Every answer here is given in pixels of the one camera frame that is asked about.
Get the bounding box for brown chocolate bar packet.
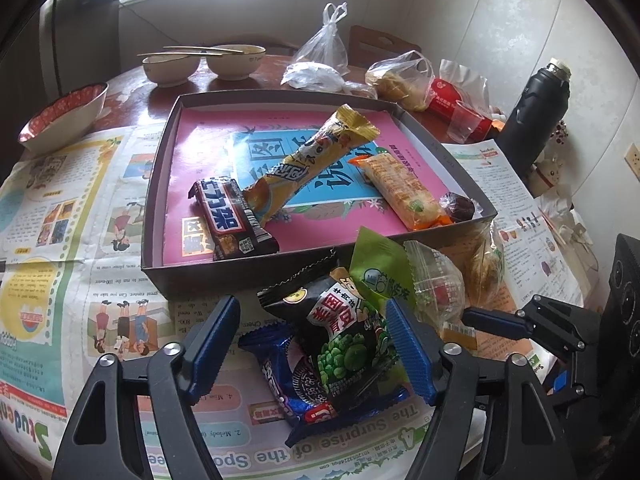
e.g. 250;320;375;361
189;176;281;262

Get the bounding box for clear round pastry packet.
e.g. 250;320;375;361
462;222;506;311

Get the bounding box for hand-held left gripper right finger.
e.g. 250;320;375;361
385;299;571;480

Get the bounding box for orange panel newspaper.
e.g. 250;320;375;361
440;225;551;376

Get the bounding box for dark brown roll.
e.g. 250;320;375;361
439;192;476;223

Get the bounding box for green milk snack packet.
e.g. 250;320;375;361
348;226;416;311

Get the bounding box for paper wrapped chopsticks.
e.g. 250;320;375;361
539;210;571;247

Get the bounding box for small clear cake packet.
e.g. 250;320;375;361
440;320;476;348

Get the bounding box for yellow wafer packet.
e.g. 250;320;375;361
240;104;381;226

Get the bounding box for red tissue pack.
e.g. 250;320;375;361
425;59;501;143

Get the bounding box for blue cookie packet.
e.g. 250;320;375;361
237;322;411;448

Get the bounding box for black green pea packet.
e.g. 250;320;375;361
256;247;416;411

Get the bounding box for black thermos bottle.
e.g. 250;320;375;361
497;57;572;173

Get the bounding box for red patterned bowl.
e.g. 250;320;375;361
18;81;109;155

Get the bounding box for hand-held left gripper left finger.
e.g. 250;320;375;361
52;295;242;480

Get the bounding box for tied clear plastic bag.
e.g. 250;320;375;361
292;2;351;78

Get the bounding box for crumpled clear plastic bag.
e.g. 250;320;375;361
280;61;348;92

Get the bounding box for colourful cartoon newspaper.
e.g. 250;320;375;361
0;124;501;480

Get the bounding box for white cartoon figurine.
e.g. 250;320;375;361
529;155;561;198

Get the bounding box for grey refrigerator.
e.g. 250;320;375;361
39;0;121;95

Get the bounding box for crumpled white tissue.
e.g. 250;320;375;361
537;195;601;261

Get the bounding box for pink and blue book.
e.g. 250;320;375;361
162;105;481;266

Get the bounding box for beige ceramic bowl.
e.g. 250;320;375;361
205;45;267;81
142;53;202;87

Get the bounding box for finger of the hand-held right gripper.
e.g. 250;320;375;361
546;352;599;402
462;296;602;353

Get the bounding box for plastic bag of pastries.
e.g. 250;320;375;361
365;50;436;111

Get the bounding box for clear plastic cup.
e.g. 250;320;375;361
446;100;487;143

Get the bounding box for green print floss cake packet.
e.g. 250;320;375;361
404;240;467;326

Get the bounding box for orange cracker packet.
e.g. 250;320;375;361
347;152;451;232

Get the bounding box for dark shallow cardboard box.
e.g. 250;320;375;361
141;89;498;293

